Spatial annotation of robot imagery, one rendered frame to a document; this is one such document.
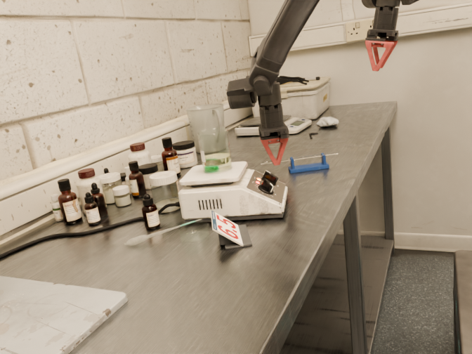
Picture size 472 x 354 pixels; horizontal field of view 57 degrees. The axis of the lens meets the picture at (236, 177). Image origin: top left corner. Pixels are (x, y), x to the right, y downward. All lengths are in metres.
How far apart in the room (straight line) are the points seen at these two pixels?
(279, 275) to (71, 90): 0.79
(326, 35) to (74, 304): 1.75
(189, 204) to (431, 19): 1.51
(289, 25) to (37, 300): 0.66
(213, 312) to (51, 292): 0.26
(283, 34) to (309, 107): 0.93
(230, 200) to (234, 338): 0.36
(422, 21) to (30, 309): 1.84
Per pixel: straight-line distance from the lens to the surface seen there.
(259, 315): 0.56
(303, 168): 1.11
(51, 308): 0.67
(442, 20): 2.10
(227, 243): 0.74
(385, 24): 1.22
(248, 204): 0.82
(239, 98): 1.08
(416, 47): 2.15
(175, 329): 0.56
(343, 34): 2.14
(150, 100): 1.48
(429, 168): 2.24
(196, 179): 0.84
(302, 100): 1.85
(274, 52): 0.97
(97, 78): 1.30
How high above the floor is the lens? 1.06
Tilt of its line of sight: 16 degrees down
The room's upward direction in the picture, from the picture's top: 8 degrees counter-clockwise
